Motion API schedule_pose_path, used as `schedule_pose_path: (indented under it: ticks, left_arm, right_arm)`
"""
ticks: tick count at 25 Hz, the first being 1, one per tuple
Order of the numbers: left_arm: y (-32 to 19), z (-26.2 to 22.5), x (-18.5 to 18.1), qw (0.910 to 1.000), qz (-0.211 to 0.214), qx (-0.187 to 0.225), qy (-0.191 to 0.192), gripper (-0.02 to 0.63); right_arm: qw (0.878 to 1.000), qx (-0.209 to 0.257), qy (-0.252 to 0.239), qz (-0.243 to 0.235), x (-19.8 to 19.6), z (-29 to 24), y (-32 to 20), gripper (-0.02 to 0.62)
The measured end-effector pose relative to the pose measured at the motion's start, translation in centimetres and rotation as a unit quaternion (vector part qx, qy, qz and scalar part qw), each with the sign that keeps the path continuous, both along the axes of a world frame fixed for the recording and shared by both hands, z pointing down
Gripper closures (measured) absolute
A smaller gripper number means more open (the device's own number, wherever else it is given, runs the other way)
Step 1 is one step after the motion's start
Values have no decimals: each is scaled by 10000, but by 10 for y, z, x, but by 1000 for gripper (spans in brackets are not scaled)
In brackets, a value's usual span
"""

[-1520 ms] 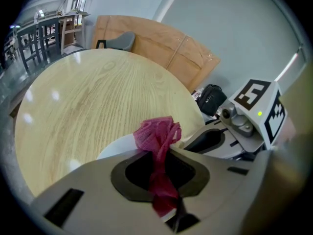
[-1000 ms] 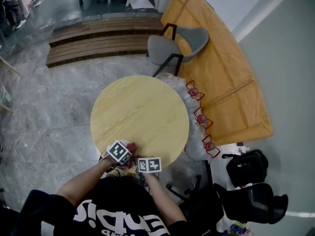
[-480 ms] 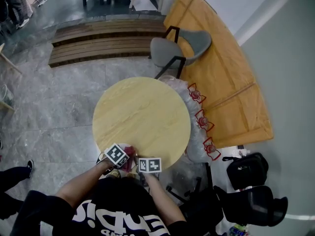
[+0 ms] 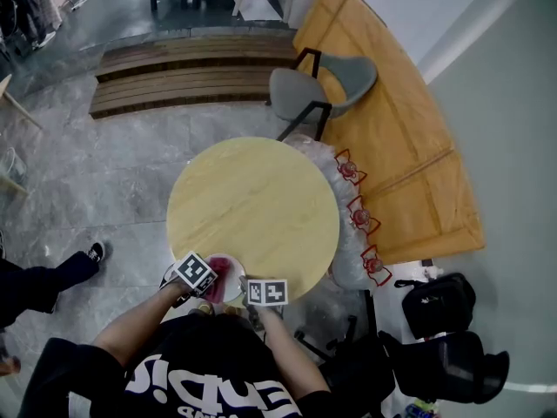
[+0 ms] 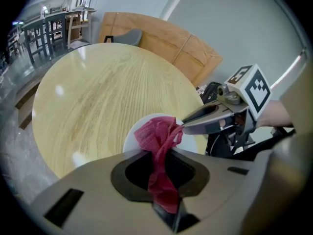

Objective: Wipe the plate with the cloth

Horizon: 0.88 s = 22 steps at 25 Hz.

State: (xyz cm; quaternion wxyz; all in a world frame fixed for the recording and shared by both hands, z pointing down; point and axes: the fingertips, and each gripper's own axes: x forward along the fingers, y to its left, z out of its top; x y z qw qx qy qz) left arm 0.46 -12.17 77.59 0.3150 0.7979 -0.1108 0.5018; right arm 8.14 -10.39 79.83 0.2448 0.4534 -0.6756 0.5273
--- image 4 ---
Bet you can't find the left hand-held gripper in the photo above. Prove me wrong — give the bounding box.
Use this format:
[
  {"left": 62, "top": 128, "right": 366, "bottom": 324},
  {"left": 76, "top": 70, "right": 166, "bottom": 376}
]
[{"left": 158, "top": 250, "right": 219, "bottom": 297}]

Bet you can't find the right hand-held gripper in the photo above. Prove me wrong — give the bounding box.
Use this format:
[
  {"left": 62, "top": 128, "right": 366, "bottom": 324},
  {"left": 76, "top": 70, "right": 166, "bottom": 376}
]
[{"left": 237, "top": 275, "right": 290, "bottom": 333}]

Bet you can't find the white round plate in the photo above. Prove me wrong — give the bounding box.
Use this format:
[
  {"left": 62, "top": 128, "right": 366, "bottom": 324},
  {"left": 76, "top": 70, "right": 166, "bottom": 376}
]
[{"left": 197, "top": 251, "right": 247, "bottom": 306}]

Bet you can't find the pink cloth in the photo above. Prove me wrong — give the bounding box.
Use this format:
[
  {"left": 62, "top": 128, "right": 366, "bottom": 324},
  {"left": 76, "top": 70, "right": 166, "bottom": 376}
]
[{"left": 204, "top": 253, "right": 237, "bottom": 305}]

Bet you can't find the person's right forearm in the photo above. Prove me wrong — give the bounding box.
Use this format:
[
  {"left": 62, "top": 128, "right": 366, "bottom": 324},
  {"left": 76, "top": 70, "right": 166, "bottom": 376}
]
[{"left": 260, "top": 306, "right": 332, "bottom": 402}]

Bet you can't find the person's left forearm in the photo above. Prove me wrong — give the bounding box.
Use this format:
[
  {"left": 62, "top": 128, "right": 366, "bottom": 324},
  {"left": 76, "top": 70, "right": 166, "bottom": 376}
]
[{"left": 91, "top": 279, "right": 193, "bottom": 367}]

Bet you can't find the person's black printed T-shirt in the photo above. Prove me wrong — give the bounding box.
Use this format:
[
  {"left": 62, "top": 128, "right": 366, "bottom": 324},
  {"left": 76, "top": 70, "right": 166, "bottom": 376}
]
[{"left": 17, "top": 313, "right": 337, "bottom": 418}]

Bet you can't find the round wooden table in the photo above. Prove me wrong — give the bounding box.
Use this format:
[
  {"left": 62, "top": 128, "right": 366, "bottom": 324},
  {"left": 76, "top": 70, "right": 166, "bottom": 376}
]
[{"left": 165, "top": 136, "right": 341, "bottom": 306}]

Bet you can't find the brown wooden step platform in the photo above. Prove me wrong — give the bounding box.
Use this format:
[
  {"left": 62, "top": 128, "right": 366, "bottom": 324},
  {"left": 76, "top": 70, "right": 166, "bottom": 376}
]
[{"left": 87, "top": 32, "right": 302, "bottom": 121}]

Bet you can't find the black backpack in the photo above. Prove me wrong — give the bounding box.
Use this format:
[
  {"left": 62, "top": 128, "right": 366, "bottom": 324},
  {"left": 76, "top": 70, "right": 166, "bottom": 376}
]
[{"left": 393, "top": 272, "right": 478, "bottom": 341}]

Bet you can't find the grey shell chair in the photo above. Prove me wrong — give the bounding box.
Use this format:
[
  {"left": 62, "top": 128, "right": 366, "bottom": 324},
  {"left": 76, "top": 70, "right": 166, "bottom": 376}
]
[{"left": 265, "top": 46, "right": 379, "bottom": 143}]

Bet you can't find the orange wrapped flat panel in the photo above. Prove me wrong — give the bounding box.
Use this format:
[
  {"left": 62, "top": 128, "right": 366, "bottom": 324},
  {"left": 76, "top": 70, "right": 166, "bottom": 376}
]
[{"left": 292, "top": 0, "right": 487, "bottom": 266}]

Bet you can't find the black mesh office chair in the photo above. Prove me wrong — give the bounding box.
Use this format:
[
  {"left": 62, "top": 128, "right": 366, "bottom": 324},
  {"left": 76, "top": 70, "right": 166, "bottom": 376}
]
[{"left": 294, "top": 289, "right": 512, "bottom": 418}]

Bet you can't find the rectangular light wooden table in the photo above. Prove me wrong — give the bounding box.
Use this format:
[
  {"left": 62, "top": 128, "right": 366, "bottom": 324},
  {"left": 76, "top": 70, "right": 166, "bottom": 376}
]
[{"left": 0, "top": 73, "right": 44, "bottom": 200}]

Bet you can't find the white sheet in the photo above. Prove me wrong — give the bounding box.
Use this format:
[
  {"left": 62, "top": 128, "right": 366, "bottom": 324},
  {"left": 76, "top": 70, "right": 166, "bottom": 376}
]
[{"left": 236, "top": 0, "right": 285, "bottom": 23}]

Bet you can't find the clear water jug red handle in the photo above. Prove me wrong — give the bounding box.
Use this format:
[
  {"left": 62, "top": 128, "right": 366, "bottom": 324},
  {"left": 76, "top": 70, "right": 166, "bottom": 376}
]
[{"left": 339, "top": 194, "right": 382, "bottom": 239}]

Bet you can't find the white wire wastebasket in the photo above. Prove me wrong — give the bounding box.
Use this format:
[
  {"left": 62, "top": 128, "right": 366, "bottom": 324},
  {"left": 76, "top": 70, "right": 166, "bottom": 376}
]
[{"left": 0, "top": 146, "right": 28, "bottom": 185}]

